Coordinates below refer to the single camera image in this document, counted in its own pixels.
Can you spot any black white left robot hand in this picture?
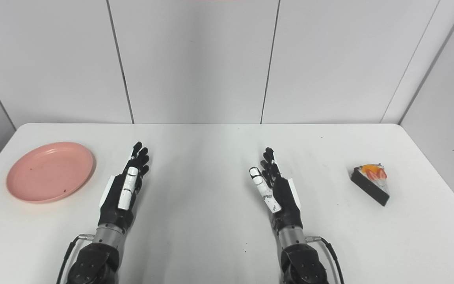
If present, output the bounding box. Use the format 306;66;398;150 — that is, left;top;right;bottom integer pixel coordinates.
98;142;150;231

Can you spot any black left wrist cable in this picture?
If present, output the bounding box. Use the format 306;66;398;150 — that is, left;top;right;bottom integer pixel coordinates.
56;234;93;284

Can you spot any chocolate cake slice with fruit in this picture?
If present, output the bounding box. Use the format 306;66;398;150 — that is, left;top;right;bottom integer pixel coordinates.
350;163;390;207

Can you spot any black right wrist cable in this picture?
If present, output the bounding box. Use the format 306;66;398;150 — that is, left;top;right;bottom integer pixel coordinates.
306;235;345;284

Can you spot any pink round plate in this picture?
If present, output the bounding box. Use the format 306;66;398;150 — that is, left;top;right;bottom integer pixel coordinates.
6;142;95;204

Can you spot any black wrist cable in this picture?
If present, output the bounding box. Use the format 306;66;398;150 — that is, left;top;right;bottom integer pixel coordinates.
306;235;345;284
56;234;93;284

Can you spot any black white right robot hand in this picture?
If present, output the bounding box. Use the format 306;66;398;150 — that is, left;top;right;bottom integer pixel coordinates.
249;147;303;232

